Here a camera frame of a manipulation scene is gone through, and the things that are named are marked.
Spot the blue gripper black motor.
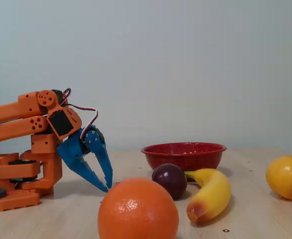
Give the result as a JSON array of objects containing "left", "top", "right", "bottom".
[{"left": 57, "top": 125, "right": 114, "bottom": 193}]

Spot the yellow toy banana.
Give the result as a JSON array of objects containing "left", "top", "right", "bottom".
[{"left": 184, "top": 168, "right": 232, "bottom": 224}]

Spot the orange robot base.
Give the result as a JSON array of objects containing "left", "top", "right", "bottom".
[{"left": 0, "top": 144, "right": 41, "bottom": 212}]

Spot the red speckled enamel bowl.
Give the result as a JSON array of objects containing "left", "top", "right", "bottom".
[{"left": 141, "top": 142, "right": 227, "bottom": 179}]

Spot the orange fruit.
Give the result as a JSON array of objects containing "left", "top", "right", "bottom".
[{"left": 97, "top": 177, "right": 179, "bottom": 239}]

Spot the dark purple plum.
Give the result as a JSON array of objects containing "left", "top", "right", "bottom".
[{"left": 151, "top": 163, "right": 188, "bottom": 201}]

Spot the yellow-orange round fruit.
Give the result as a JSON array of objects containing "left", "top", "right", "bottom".
[{"left": 266, "top": 155, "right": 292, "bottom": 201}]

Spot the red white black servo cable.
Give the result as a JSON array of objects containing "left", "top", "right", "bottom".
[{"left": 62, "top": 88, "right": 99, "bottom": 140}]

